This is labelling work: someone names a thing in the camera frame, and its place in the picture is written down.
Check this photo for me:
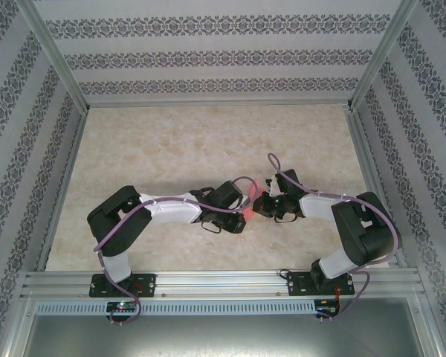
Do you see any grey sheet metal panel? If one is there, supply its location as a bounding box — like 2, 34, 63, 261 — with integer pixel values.
7, 314, 438, 357

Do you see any circuit board with blue light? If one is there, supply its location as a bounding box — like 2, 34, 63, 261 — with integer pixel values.
315, 299, 341, 317

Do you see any circuit board with green light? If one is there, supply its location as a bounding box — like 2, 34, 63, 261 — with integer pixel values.
106, 300, 138, 313

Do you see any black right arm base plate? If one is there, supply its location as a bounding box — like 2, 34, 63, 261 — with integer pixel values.
286, 271, 356, 298

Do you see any long aluminium mounting rail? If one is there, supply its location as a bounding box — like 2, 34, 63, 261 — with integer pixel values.
20, 270, 427, 298

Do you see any aluminium back rail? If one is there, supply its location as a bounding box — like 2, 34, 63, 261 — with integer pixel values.
87, 102, 352, 110

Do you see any aluminium side rail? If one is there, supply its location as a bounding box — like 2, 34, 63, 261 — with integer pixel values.
35, 109, 91, 272
343, 107, 408, 268

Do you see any grey slotted cable duct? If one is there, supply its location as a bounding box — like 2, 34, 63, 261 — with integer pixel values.
35, 300, 317, 316

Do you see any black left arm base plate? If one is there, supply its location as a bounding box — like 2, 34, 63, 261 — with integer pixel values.
88, 273, 158, 298

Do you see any aluminium frame post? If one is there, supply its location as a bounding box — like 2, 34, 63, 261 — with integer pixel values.
16, 0, 91, 112
347, 0, 419, 111

